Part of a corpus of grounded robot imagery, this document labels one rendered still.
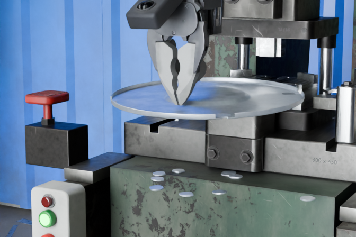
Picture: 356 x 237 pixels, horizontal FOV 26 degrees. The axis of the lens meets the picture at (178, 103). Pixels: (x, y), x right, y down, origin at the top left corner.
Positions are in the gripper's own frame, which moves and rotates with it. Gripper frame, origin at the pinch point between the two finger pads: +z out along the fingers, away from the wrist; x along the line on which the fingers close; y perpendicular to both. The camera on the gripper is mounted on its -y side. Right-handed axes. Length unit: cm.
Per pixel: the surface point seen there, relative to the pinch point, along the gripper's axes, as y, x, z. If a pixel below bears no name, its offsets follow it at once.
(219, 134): 18.5, 2.0, 8.9
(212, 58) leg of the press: 61, 24, 1
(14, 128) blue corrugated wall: 148, 155, 45
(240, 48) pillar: 41.6, 8.5, -3.0
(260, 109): 4.4, -10.9, 1.5
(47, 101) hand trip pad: 10.4, 30.6, 4.5
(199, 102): 3.4, -1.9, 1.1
